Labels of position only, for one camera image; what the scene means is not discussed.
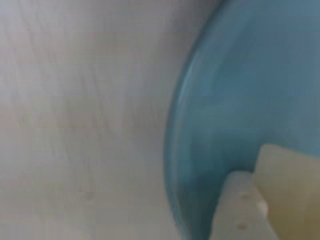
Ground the cream sushi rice piece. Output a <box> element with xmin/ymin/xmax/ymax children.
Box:
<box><xmin>252</xmin><ymin>143</ymin><xmax>320</xmax><ymax>240</ymax></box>

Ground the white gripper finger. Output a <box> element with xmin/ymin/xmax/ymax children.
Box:
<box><xmin>209</xmin><ymin>170</ymin><xmax>276</xmax><ymax>240</ymax></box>

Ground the blue round dish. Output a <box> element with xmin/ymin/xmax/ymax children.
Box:
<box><xmin>162</xmin><ymin>0</ymin><xmax>320</xmax><ymax>240</ymax></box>

